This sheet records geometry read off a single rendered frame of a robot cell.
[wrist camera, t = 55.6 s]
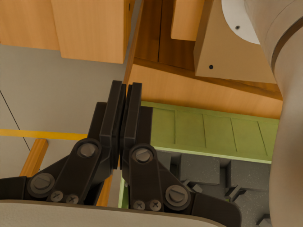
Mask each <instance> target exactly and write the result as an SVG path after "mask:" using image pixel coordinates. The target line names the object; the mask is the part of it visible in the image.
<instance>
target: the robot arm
mask: <svg viewBox="0 0 303 227"><path fill-rule="evenodd" d="M221 5H222V11H223V14H224V17H225V20H226V22H227V24H228V25H229V27H230V29H231V30H232V31H233V32H234V33H235V34H236V35H238V36H239V37H241V38H242V39H244V40H246V41H249V42H251V43H255V44H260V45H261V47H262V50H263V52H264V54H265V57H266V59H267V61H268V63H269V66H270V68H271V71H272V73H273V75H274V78H275V80H276V83H277V85H278V87H279V89H280V91H281V94H282V97H283V104H282V111H281V115H280V120H279V125H278V129H277V134H276V138H275V145H274V150H273V155H272V162H271V171H270V179H269V210H270V217H271V223H272V227H303V0H221ZM141 97H142V83H138V82H133V84H132V85H130V84H129V87H128V93H127V98H126V84H123V81H116V80H113V81H112V85H111V89H110V94H109V98H108V101H107V103H106V102H97V104H96V107H95V111H94V114H93V117H92V122H91V125H90V128H89V132H88V135H87V138H84V139H81V140H79V141H78V142H77V143H76V144H75V145H74V147H73V149H72V151H71V153H70V154H69V155H67V156H66V157H64V158H62V159H61V160H59V161H57V162H55V163H54V164H52V165H50V166H49V167H46V168H45V169H43V170H41V171H40V172H38V173H36V174H35V175H34V176H32V177H27V176H20V177H9V178H2V179H0V227H241V224H242V214H241V211H240V210H239V208H238V207H237V206H236V205H235V204H233V203H231V202H228V201H225V200H221V199H218V198H215V197H212V196H209V195H205V194H203V193H200V192H197V191H196V193H194V192H191V191H189V190H188V189H187V187H186V186H185V185H183V184H182V183H181V182H180V181H179V180H178V179H177V178H176V177H175V176H174V175H173V174H172V173H171V172H170V171H169V170H168V169H167V168H166V167H165V166H164V165H163V164H162V163H161V162H160V161H159V160H158V158H157V152H156V150H155V148H154V147H153V146H151V145H150V144H151V132H152V115H153V107H147V106H141ZM119 157H120V170H122V178H123V179H124V180H125V181H126V182H127V183H128V201H129V208H128V209H124V208H113V207H103V206H96V204H97V201H98V199H99V196H100V193H101V190H102V188H103V185H104V181H105V179H107V178H108V177H110V175H113V170H114V169H117V167H118V161H119Z"/></svg>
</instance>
